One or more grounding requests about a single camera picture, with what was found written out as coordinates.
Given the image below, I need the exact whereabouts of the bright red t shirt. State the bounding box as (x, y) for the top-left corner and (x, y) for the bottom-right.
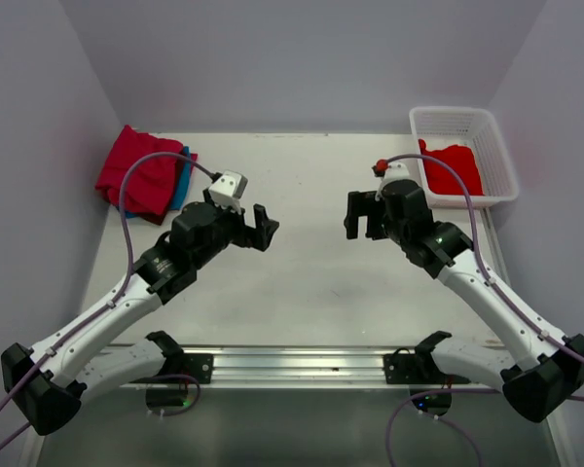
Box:
(417, 138), (485, 197)

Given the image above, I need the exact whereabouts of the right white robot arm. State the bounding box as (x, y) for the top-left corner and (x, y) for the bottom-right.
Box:
(344, 179), (584, 422)

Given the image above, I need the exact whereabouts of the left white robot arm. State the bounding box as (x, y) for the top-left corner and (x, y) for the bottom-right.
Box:
(1, 196), (279, 435)

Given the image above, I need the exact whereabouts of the folded maroon t shirt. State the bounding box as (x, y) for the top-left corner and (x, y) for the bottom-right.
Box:
(139, 160), (185, 226)

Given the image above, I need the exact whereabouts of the folded teal t shirt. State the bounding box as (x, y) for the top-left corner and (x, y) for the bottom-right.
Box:
(125, 146), (198, 219)

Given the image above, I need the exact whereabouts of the folded magenta t shirt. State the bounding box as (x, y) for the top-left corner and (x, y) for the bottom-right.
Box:
(95, 126), (183, 216)

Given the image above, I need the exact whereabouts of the white plastic basket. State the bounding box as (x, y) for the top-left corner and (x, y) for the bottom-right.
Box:
(409, 106), (519, 208)

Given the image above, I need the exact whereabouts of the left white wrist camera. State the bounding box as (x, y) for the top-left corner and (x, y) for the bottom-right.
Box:
(208, 170), (248, 206)

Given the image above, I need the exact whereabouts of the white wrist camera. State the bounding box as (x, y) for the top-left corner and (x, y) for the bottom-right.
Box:
(208, 170), (248, 206)
(373, 160), (411, 200)

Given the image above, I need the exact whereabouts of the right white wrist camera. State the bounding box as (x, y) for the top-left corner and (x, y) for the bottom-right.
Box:
(373, 160), (411, 200)

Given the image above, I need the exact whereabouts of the aluminium mounting rail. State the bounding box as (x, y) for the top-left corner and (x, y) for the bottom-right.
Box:
(116, 345), (507, 390)

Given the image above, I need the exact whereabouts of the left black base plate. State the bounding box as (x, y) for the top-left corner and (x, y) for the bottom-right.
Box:
(178, 353), (214, 384)

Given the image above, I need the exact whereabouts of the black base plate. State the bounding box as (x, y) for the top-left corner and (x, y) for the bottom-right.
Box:
(383, 347), (434, 385)
(178, 353), (214, 384)

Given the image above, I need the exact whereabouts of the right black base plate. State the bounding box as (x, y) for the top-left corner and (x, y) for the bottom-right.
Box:
(383, 347), (434, 385)

